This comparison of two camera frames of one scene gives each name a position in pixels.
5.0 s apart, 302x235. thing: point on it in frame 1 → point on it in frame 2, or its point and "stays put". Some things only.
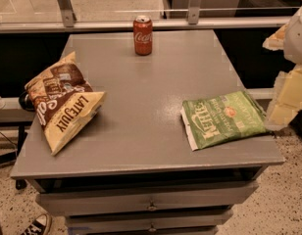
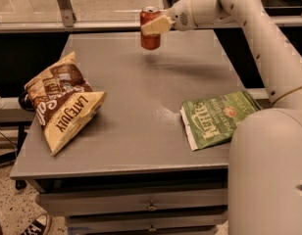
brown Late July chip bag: x=64 y=100 stays put
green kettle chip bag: x=221 y=119 stays put
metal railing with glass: x=54 y=8 stays put
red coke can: x=143 y=34 → x=149 y=14
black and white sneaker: x=40 y=226 stays put
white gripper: x=298 y=38 → x=180 y=16
